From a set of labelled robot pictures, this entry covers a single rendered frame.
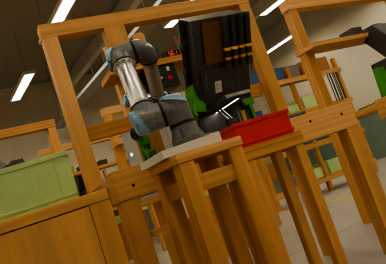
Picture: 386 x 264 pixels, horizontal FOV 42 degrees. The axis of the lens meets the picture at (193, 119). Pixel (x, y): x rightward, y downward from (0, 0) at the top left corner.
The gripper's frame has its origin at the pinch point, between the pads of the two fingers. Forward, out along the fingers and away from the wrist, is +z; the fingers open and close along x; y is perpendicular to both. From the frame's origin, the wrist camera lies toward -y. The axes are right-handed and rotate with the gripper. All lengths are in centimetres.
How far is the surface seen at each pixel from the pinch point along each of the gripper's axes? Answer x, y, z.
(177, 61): 34.1, 12.8, 4.3
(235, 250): -98, -21, -1
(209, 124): -2.8, -11.8, 18.3
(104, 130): 20, -30, -40
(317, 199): -93, 1, 38
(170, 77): 26.8, 4.5, -0.6
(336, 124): -37, 9, 81
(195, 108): -11.5, 3.5, 3.6
